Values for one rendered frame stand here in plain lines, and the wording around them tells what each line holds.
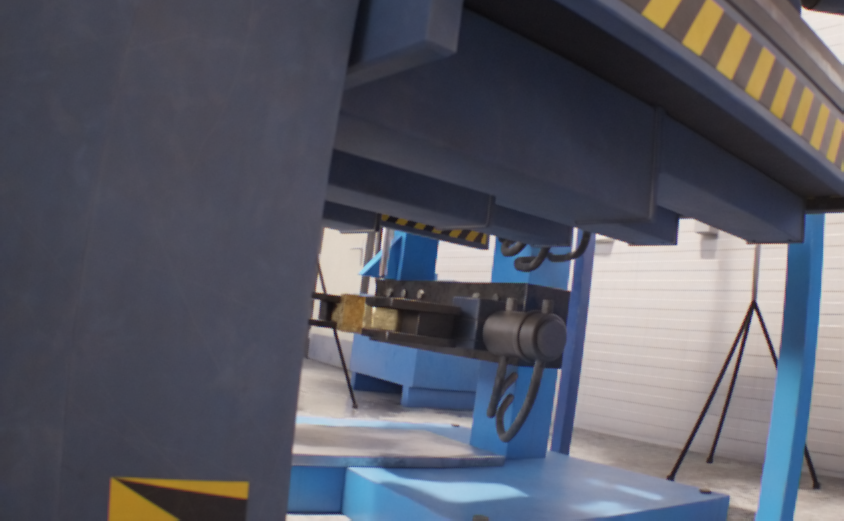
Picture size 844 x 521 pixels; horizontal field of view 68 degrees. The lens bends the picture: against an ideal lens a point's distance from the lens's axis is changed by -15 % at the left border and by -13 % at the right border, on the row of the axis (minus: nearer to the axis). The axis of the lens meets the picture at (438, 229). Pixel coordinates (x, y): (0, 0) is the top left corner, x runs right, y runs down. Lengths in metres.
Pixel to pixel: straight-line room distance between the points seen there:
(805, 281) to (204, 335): 1.26
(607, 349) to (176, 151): 3.73
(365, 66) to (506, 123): 0.19
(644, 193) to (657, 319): 3.08
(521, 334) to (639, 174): 0.90
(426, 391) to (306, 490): 2.61
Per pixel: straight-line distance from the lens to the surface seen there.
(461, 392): 4.37
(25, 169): 0.32
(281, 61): 0.37
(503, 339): 1.59
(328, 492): 1.71
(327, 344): 6.78
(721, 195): 0.84
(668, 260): 3.78
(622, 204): 0.67
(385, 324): 1.67
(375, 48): 0.39
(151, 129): 0.34
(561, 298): 1.80
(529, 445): 2.14
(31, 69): 0.33
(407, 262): 2.27
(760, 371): 3.39
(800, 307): 1.46
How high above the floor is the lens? 0.47
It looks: 8 degrees up
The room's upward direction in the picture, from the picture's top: 7 degrees clockwise
